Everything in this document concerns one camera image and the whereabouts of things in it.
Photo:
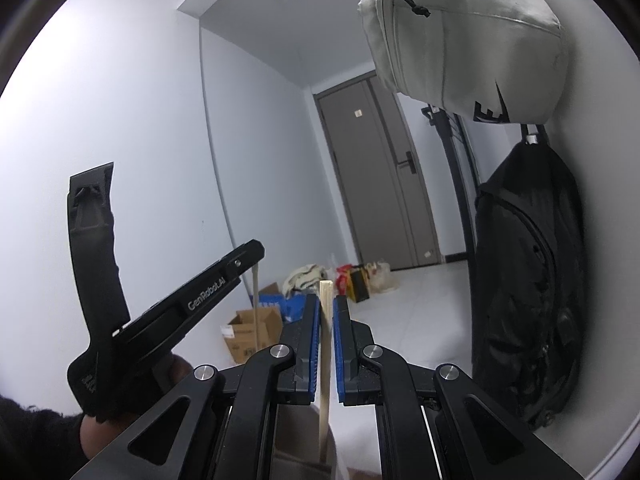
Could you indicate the red snack bag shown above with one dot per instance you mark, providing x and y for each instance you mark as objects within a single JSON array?
[{"x": 344, "y": 277}]

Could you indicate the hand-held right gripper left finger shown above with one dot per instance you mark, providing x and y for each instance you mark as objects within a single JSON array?
[{"x": 314, "y": 355}]

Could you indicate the black hanging backpack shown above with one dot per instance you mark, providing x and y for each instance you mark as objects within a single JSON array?
[{"x": 525, "y": 285}]

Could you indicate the crumpled beige cloth heap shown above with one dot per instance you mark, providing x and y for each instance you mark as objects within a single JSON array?
[{"x": 305, "y": 277}]

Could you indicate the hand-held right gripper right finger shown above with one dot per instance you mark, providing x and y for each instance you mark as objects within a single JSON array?
[{"x": 339, "y": 355}]

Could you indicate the grey entrance door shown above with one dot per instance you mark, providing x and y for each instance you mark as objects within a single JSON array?
[{"x": 370, "y": 185}]

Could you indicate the metal wall hook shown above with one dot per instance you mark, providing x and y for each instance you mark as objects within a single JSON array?
[{"x": 532, "y": 137}]

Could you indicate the blue cardboard box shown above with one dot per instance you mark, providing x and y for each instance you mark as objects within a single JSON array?
[{"x": 292, "y": 310}]

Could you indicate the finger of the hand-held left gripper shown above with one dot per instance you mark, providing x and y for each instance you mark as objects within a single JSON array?
[{"x": 247, "y": 256}]

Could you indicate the translucent beige plastic bag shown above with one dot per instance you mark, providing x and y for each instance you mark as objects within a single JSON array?
[{"x": 382, "y": 275}]

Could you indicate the black and yellow bag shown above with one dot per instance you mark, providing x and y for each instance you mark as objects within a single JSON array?
[{"x": 357, "y": 285}]

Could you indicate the person's left forearm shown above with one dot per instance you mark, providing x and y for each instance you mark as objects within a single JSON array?
[{"x": 35, "y": 440}]

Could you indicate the white slanted utensil holder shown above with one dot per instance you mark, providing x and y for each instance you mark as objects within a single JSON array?
[{"x": 297, "y": 440}]

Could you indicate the brown cardboard box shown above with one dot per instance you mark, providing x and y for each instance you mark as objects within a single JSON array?
[{"x": 245, "y": 340}]

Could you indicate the grey hanging bag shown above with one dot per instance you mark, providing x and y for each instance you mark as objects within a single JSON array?
[{"x": 460, "y": 35}]

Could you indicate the pale wooden chopstick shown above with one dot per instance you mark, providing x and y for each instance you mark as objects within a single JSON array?
[
  {"x": 256, "y": 310},
  {"x": 326, "y": 320}
]

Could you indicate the person's left hand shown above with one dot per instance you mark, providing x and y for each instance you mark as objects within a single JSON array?
[{"x": 100, "y": 435}]

